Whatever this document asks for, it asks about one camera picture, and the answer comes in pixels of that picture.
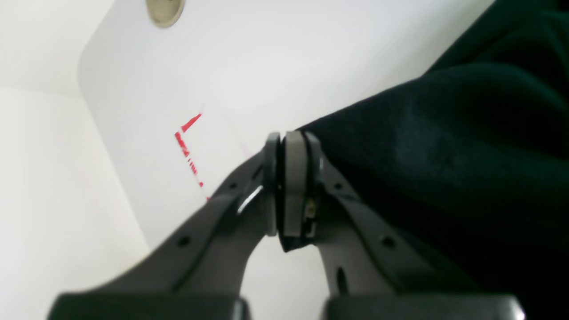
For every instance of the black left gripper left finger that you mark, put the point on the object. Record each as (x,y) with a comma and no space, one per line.
(197,273)

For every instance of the black printed t-shirt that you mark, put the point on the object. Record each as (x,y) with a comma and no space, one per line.
(470,161)

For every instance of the red tape rectangle marking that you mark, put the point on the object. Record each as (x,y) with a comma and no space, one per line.
(183,143)

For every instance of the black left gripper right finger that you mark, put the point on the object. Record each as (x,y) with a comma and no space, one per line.
(373,273)

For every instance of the right table grommet hole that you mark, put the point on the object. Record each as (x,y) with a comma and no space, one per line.
(164,13)

